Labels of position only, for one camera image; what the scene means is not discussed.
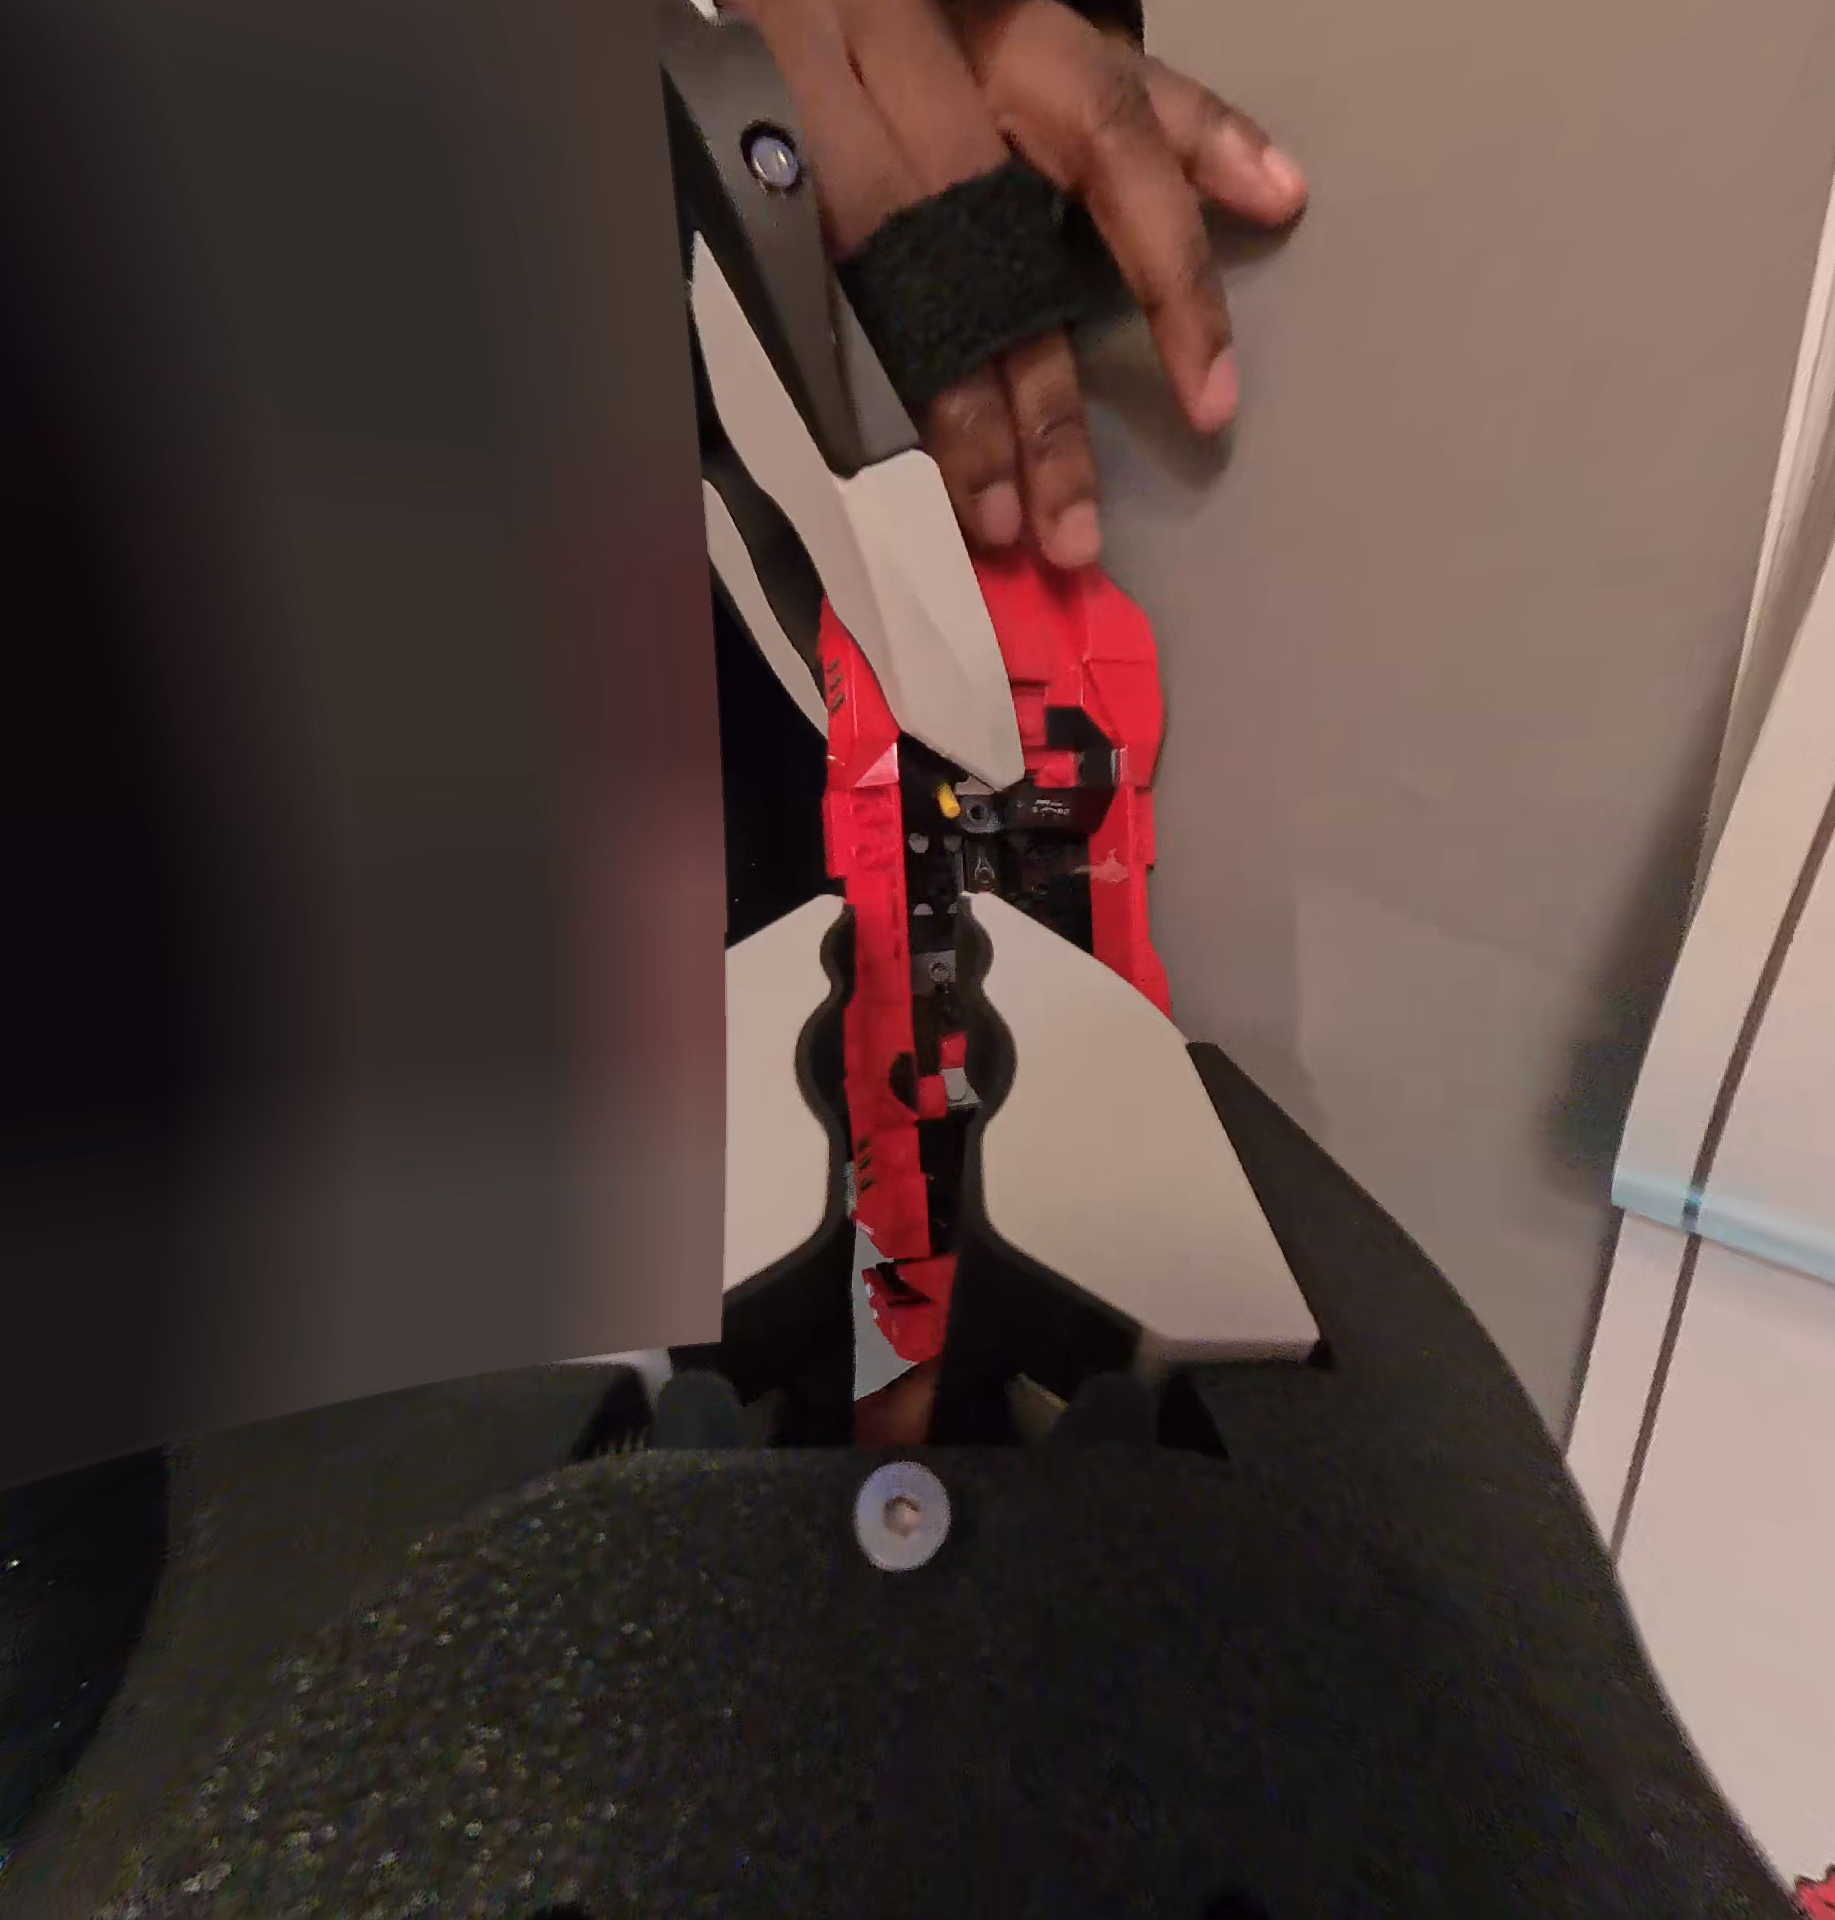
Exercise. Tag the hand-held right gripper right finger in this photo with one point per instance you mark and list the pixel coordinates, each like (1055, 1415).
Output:
(1143, 1200)

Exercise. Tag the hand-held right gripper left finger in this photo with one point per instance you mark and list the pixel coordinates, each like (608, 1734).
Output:
(773, 1140)

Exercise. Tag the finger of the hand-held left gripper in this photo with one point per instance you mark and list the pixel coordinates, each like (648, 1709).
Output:
(919, 601)
(766, 616)

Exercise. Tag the red lego car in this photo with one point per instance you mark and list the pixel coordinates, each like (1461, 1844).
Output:
(1128, 675)

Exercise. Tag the lego instruction booklet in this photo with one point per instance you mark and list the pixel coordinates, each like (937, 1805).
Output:
(1728, 1499)

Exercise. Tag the person's left hand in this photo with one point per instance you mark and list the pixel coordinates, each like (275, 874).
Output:
(977, 90)

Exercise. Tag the person's right hand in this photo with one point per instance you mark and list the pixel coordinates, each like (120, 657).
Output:
(899, 1410)

